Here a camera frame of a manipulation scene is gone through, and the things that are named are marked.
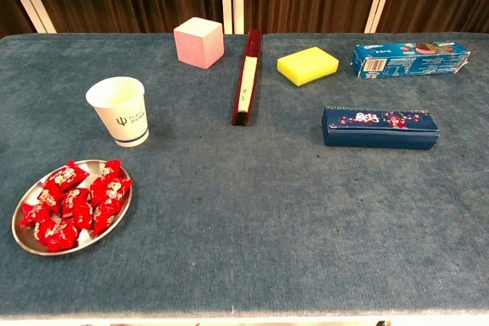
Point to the white paper cup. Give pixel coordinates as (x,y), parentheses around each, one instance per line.
(130,120)

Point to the silver metal plate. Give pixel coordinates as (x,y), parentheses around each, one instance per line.
(88,242)

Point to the blue table cloth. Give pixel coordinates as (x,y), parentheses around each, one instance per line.
(244,207)

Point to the long dark red box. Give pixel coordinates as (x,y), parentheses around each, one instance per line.
(252,43)

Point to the yellow sponge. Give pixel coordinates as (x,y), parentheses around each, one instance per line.
(305,62)

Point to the pink foam cube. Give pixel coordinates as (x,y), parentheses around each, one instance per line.
(198,47)

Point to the dark blue pencil case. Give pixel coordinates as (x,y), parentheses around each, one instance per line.
(378,131)

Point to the blue Oreo cookie box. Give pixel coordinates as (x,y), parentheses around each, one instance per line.
(412,62)

